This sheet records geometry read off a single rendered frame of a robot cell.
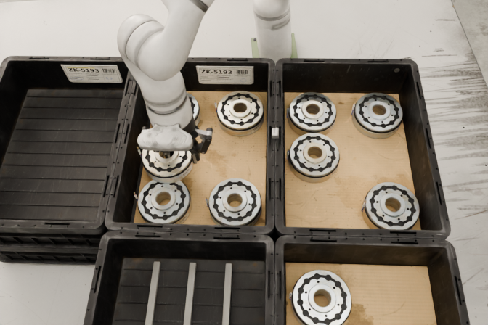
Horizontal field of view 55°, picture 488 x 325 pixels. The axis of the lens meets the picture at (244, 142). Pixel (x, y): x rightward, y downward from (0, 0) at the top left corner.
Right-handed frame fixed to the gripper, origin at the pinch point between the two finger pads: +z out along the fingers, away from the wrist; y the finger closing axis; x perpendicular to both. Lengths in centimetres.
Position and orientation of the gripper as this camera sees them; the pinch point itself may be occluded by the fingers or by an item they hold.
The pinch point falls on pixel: (182, 155)
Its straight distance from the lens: 95.1
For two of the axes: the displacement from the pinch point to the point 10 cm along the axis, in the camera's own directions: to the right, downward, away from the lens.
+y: -10.0, -0.2, 0.6
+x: -0.5, 8.5, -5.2
